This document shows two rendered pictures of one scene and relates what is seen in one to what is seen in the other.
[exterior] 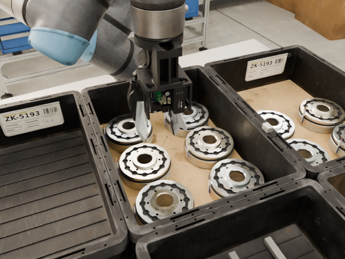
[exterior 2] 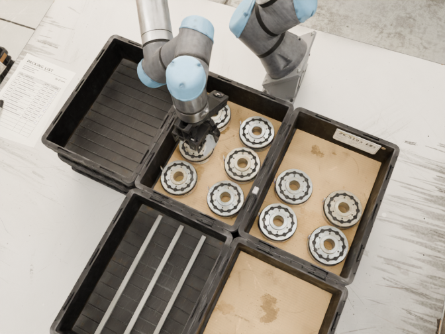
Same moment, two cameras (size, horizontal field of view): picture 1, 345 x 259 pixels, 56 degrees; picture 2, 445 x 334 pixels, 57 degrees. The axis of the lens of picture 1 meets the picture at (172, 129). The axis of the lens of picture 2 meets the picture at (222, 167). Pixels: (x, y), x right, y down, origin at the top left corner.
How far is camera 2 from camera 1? 0.76 m
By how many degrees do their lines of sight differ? 41
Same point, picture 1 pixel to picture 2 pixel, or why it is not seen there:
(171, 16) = (185, 116)
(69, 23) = (151, 75)
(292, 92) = (362, 175)
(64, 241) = (130, 154)
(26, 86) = not seen: outside the picture
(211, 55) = (406, 67)
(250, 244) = (196, 231)
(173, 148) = (227, 147)
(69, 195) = (152, 130)
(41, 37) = (140, 71)
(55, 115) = not seen: hidden behind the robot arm
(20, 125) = not seen: hidden behind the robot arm
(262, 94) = (338, 156)
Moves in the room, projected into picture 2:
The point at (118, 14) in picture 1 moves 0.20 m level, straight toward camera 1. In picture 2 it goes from (268, 21) to (223, 71)
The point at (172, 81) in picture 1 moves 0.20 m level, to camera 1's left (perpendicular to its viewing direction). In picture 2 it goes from (187, 137) to (136, 83)
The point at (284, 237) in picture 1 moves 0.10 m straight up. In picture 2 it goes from (214, 244) to (211, 236)
